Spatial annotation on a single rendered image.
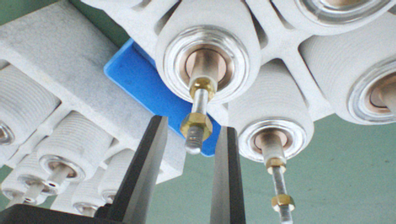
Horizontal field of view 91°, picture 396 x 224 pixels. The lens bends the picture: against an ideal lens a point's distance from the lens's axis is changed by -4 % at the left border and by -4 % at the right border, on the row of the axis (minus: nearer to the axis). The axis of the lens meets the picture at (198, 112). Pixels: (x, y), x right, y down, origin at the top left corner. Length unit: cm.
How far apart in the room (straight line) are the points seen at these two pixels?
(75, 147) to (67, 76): 11
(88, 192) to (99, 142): 15
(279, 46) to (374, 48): 9
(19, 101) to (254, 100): 32
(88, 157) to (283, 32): 33
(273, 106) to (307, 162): 55
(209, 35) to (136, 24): 12
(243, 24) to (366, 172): 76
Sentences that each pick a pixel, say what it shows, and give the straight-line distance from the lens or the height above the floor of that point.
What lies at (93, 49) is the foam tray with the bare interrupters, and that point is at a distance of 45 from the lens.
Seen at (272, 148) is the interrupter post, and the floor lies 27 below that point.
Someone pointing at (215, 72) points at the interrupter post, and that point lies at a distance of 16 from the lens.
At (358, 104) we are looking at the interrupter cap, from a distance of 23.
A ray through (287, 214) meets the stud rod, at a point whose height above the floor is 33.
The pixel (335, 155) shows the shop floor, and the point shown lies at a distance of 75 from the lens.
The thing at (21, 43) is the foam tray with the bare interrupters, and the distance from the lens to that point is 40.
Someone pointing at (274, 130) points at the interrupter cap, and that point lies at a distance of 23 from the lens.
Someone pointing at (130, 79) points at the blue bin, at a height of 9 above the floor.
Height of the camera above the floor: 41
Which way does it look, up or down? 48 degrees down
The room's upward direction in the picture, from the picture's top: 171 degrees counter-clockwise
